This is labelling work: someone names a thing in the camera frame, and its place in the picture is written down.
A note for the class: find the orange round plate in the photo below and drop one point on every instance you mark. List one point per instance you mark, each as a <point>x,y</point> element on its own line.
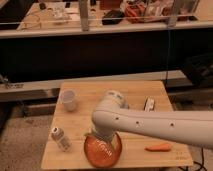
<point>100,163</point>

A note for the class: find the white plastic cup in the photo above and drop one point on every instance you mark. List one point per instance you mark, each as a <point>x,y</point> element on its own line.
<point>68,100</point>

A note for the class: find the orange tool on bench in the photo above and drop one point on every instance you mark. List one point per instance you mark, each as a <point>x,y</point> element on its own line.
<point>135,13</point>

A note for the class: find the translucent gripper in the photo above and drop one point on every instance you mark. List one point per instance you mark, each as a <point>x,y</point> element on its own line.
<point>100,149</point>

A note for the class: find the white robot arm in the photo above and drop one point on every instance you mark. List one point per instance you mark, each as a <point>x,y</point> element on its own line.
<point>111,115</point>

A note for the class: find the black rectangular box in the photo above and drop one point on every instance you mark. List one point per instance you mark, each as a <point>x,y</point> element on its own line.
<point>149,104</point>

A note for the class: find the orange carrot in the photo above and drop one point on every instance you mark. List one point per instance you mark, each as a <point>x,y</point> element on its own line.
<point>165,147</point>

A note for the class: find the white spice bottle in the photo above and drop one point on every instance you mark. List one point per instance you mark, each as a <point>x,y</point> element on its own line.
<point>60,138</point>

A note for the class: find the black bag on bench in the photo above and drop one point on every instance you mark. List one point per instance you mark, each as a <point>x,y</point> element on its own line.
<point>112,17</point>

